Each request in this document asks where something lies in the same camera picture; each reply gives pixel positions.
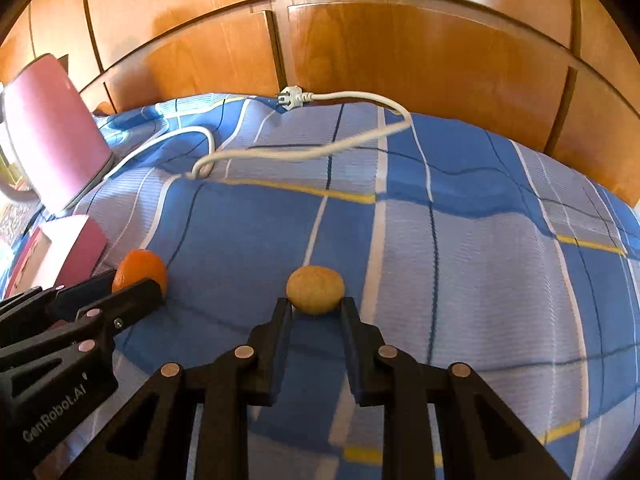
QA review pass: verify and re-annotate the white power cable with plug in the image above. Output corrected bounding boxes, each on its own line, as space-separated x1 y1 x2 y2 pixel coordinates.
102 86 413 181

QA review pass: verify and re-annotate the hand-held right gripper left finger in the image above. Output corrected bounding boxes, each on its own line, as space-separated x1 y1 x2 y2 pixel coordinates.
60 297 294 480

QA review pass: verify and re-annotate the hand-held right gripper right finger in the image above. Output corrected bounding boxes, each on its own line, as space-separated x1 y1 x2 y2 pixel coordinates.
339 296 571 480

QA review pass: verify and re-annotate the pink tray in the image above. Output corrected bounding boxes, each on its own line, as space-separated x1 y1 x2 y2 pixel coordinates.
0 214 108 301

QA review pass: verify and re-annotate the pink electric kettle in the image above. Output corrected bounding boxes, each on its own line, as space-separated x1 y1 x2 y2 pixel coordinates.
0 54 115 213

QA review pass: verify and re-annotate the wooden headboard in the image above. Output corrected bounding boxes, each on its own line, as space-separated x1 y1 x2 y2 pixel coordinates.
0 0 640 211

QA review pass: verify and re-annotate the orange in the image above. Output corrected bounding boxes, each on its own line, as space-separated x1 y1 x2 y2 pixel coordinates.
112 249 168 296

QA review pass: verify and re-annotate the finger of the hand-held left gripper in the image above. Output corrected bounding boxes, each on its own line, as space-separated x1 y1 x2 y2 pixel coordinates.
0 280 164 376
0 269 119 333

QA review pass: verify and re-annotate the blue plaid bed sheet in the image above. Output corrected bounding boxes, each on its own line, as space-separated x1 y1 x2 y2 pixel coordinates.
0 92 640 480

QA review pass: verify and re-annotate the tan kiwi fruit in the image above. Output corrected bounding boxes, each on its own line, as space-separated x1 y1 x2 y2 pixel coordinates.
286 266 345 316

